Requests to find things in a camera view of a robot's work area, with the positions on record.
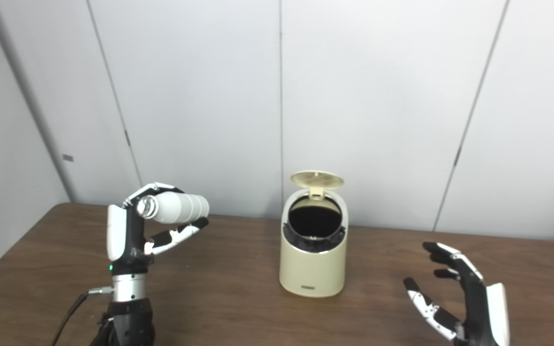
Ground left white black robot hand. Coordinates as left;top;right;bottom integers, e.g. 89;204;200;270
106;182;209;275

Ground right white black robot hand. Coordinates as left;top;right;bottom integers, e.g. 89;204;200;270
403;242;510;346

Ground small white plastic bottle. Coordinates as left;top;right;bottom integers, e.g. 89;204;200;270
136;192;210;224

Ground cream round bin lid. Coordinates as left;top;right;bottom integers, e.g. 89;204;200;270
290;171;344;198

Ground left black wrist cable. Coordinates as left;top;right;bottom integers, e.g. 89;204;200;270
51;286;115;346

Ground cream-colored bin body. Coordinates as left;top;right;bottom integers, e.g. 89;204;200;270
279;188;349;298

